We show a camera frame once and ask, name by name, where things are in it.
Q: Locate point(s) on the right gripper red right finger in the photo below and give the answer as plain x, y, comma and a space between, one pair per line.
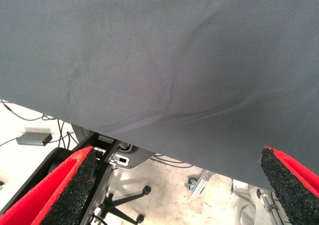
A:
299, 190

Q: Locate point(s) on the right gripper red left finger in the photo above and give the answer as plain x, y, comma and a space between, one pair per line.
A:
32, 205

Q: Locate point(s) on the grey adapter box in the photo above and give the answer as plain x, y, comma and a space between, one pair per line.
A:
32, 139

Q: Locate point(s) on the black chair star base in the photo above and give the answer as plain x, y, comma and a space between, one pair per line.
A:
112, 203

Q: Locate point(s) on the aluminium profile with caster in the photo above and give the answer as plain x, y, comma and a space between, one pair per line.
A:
199, 184

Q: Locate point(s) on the dark table cloth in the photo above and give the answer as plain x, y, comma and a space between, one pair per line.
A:
149, 48

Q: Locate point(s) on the black metal frame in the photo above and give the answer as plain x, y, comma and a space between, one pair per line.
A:
99, 175

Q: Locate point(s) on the grey metal table bracket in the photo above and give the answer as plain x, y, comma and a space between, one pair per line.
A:
134, 157

